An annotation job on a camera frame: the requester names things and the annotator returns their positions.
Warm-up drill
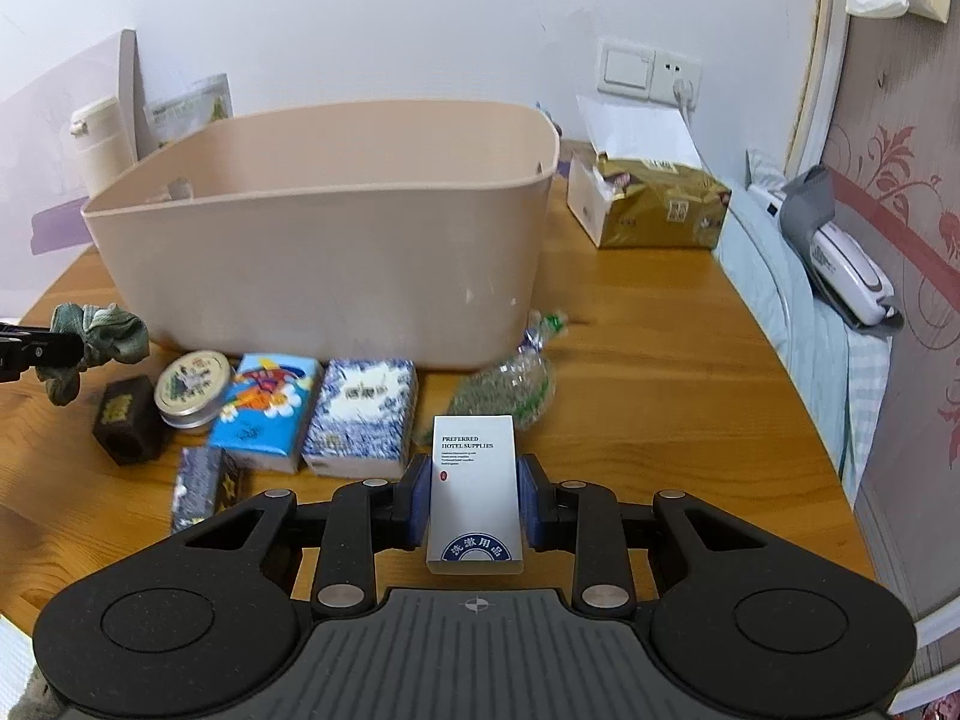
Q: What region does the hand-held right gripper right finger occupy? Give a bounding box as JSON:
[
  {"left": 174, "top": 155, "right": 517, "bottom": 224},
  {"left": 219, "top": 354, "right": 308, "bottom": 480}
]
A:
[{"left": 516, "top": 454, "right": 781, "bottom": 614}]

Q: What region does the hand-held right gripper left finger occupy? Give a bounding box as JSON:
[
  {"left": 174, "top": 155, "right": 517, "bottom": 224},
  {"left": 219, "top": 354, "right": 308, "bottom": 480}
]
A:
[{"left": 180, "top": 459, "right": 435, "bottom": 617}]

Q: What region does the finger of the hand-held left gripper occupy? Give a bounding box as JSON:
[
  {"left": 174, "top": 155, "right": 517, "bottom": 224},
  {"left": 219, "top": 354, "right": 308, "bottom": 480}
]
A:
[{"left": 0, "top": 321, "right": 85, "bottom": 383}]

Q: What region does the white paper box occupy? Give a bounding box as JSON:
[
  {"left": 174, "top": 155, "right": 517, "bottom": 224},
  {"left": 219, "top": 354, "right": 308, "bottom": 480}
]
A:
[{"left": 426, "top": 415, "right": 526, "bottom": 577}]

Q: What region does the green cloth scrunchie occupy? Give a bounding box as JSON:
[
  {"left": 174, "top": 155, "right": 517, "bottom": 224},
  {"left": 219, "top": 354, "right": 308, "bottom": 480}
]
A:
[{"left": 36, "top": 302, "right": 151, "bottom": 406}]

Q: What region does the dark brown wooden cube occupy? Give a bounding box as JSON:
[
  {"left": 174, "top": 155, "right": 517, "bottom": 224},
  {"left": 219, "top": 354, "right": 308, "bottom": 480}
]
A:
[{"left": 91, "top": 377, "right": 166, "bottom": 464}]

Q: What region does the green candy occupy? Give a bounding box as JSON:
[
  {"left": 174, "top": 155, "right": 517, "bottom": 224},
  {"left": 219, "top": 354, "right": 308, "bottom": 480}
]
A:
[{"left": 442, "top": 309, "right": 590, "bottom": 436}]

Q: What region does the round metal tin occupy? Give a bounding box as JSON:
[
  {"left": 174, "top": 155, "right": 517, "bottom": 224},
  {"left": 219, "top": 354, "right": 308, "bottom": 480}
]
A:
[{"left": 154, "top": 351, "right": 233, "bottom": 432}]

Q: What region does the colourful small card box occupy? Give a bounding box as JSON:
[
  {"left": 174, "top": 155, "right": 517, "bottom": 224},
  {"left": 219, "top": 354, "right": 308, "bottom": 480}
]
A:
[{"left": 206, "top": 354, "right": 323, "bottom": 475}]

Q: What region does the beige plastic storage bin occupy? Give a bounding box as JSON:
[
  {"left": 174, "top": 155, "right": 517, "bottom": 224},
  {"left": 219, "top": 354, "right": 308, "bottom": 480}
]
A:
[{"left": 81, "top": 99, "right": 562, "bottom": 372}]

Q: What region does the blue white tissue pack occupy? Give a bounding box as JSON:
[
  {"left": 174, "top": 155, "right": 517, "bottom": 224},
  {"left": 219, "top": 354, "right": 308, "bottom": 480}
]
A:
[{"left": 301, "top": 358, "right": 419, "bottom": 479}]

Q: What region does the small dark blue box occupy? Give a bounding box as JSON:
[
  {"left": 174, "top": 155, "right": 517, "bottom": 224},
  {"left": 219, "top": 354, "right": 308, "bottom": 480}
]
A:
[{"left": 171, "top": 446, "right": 252, "bottom": 536}]

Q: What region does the beige thermos bottle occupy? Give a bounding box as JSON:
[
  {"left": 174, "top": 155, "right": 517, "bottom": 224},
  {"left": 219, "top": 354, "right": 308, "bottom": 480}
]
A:
[{"left": 70, "top": 97, "right": 137, "bottom": 196}]

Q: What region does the banana snack bag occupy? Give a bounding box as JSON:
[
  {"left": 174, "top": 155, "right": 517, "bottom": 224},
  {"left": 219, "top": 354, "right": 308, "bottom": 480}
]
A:
[{"left": 145, "top": 73, "right": 232, "bottom": 147}]

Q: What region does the gold tissue box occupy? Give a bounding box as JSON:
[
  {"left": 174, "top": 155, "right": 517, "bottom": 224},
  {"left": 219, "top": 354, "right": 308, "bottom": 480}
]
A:
[{"left": 566, "top": 150, "right": 732, "bottom": 250}]

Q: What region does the light blue mattress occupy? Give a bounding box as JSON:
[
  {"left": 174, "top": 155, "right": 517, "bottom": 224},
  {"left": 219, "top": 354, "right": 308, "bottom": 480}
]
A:
[{"left": 712, "top": 150, "right": 893, "bottom": 511}]

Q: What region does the small white device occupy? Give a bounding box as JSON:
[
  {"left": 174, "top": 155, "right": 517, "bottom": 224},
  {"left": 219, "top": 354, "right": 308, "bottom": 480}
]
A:
[{"left": 750, "top": 184, "right": 790, "bottom": 220}]

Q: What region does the white paper sheet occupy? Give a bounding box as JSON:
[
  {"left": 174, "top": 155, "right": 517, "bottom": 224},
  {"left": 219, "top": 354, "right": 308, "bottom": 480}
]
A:
[{"left": 576, "top": 95, "right": 706, "bottom": 170}]

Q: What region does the white blood pressure monitor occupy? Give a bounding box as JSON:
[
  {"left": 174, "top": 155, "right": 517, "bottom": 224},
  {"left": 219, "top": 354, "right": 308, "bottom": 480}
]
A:
[{"left": 806, "top": 221, "right": 901, "bottom": 327}]

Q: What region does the floral patterned headboard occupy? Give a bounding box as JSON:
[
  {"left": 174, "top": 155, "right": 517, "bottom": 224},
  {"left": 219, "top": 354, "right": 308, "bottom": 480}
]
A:
[{"left": 784, "top": 0, "right": 960, "bottom": 720}]

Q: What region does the white power cable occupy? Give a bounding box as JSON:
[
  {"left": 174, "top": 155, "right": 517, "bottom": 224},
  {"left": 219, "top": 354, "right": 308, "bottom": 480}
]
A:
[{"left": 679, "top": 101, "right": 711, "bottom": 167}]

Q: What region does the white wall switch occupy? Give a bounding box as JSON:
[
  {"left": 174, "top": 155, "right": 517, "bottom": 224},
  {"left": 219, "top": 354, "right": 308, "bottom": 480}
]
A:
[{"left": 598, "top": 37, "right": 655, "bottom": 97}]

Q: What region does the white wall socket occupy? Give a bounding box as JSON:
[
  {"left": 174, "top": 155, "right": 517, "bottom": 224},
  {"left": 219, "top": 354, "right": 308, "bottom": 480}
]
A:
[{"left": 651, "top": 49, "right": 704, "bottom": 107}]

